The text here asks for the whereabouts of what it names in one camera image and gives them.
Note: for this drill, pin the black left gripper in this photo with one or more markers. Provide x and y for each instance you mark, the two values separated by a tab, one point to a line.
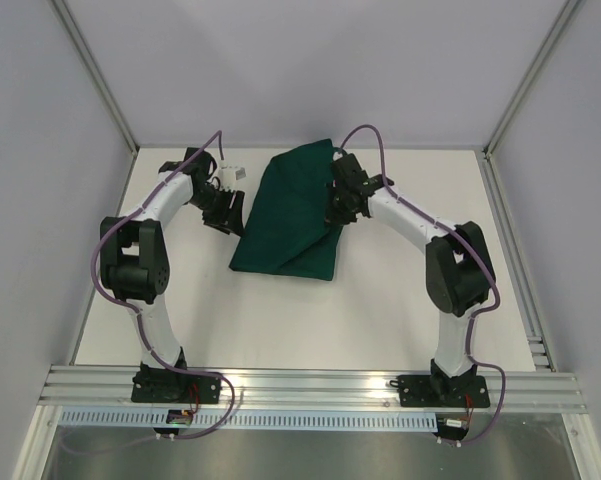
228	220

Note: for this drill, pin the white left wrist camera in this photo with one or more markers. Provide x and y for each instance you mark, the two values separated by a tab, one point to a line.
230	176

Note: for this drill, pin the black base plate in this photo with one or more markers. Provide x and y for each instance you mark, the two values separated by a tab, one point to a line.
158	386
436	390

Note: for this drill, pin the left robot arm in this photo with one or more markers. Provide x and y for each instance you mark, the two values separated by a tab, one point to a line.
130	264

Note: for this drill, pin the aluminium front rail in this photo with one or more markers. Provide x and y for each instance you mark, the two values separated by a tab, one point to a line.
323	390

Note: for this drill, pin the dark green surgical drape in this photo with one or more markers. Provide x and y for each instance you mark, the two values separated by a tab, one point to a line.
286	233

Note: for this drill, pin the right aluminium frame post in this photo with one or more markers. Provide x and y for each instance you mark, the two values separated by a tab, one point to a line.
567	14

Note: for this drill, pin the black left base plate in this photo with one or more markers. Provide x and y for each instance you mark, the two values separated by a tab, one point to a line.
158	386

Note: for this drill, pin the slotted white cable duct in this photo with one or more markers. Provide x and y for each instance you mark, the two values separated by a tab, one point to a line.
251	419

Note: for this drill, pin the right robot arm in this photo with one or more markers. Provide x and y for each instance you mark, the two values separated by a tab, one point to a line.
458	269

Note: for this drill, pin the left aluminium frame post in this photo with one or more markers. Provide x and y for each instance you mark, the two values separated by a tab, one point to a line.
77	38

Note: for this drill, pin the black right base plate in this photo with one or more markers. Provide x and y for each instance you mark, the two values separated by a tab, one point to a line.
436	390

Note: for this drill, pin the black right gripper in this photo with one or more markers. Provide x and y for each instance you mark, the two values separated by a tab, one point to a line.
344	201

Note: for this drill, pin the aluminium frame post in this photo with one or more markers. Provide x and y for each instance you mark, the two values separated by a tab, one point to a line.
567	14
77	38

